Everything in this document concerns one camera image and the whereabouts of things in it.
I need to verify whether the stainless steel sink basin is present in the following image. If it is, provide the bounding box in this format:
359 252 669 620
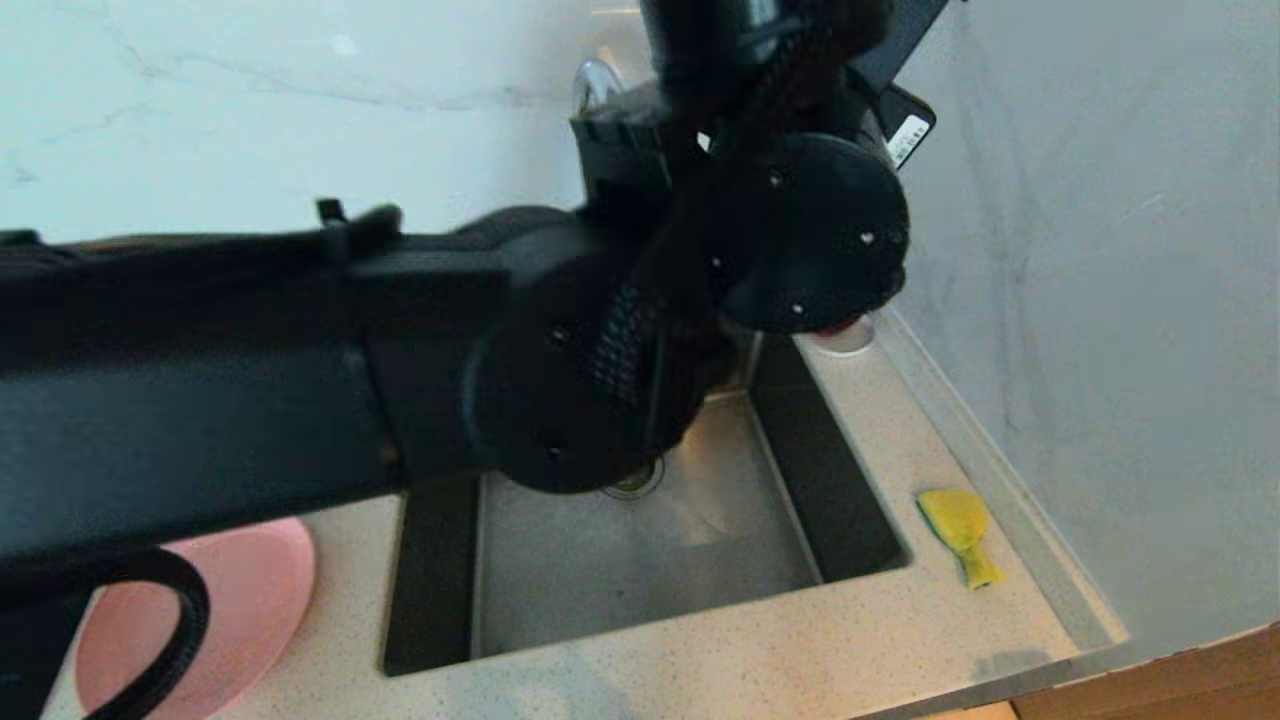
381 330 913 679

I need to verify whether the yellow green sponge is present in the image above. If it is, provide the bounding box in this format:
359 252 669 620
916 490 1007 593

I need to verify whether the chrome gooseneck faucet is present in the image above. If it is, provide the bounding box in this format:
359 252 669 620
574 58 629 113

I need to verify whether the small white saucer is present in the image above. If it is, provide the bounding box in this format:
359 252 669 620
800 312 877 359

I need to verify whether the pink plastic plate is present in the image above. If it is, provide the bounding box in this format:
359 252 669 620
75 518 317 720

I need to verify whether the wooden cabinet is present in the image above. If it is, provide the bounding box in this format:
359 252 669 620
1010 622 1280 720

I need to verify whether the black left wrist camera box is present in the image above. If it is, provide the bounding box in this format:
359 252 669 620
845 0 951 169

